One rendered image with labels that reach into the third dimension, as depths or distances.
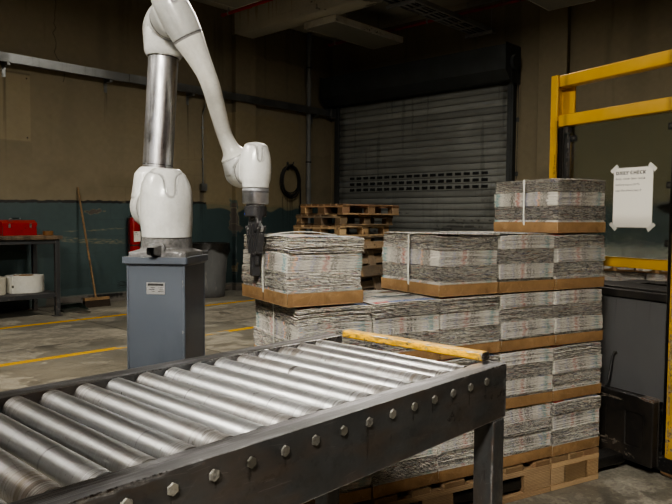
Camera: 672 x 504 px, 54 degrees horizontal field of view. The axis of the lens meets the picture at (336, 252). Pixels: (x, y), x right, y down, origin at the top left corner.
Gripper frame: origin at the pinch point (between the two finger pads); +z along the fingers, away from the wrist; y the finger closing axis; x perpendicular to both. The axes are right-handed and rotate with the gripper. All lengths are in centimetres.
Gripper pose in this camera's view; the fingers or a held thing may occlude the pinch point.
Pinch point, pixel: (255, 265)
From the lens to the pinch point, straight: 226.9
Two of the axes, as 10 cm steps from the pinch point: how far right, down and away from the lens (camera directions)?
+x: -8.8, 0.1, -4.8
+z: -0.1, 10.0, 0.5
